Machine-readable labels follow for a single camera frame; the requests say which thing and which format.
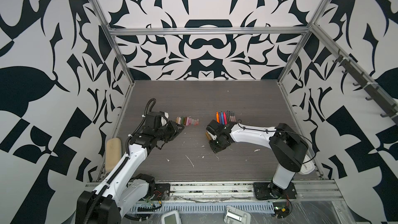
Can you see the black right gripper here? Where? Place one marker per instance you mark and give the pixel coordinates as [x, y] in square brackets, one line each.
[213, 148]

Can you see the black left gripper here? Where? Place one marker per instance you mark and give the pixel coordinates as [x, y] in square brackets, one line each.
[174, 129]

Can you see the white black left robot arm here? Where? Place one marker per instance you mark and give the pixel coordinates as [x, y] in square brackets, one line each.
[121, 189]

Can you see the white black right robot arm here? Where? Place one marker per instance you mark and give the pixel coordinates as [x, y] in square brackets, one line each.
[288, 147]

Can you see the beige sponge block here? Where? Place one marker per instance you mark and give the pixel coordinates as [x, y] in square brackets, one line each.
[113, 154]

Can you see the white handheld device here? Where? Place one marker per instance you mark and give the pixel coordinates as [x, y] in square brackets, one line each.
[172, 217]

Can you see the small electronics board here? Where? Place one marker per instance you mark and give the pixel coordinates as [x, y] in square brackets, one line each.
[282, 209]

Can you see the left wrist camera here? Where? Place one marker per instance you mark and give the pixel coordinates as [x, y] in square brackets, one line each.
[164, 118]

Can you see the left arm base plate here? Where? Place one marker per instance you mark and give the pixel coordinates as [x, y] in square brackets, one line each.
[161, 191]

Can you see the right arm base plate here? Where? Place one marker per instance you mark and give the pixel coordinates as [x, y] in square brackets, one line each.
[269, 191]

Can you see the silver metal bracket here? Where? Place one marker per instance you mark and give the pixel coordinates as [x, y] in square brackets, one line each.
[234, 215]

